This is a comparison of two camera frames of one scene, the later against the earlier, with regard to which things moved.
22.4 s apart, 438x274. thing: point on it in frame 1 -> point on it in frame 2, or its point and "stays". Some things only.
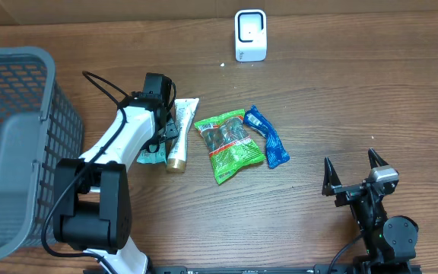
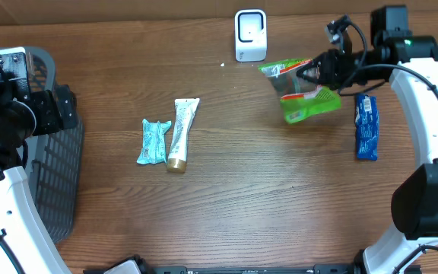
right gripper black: [330, 186] -> [325, 68]
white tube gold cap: [184, 110] stays
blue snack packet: [277, 151] -> [366, 117]
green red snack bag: [230, 144] -> [299, 98]
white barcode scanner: [251, 35] stays
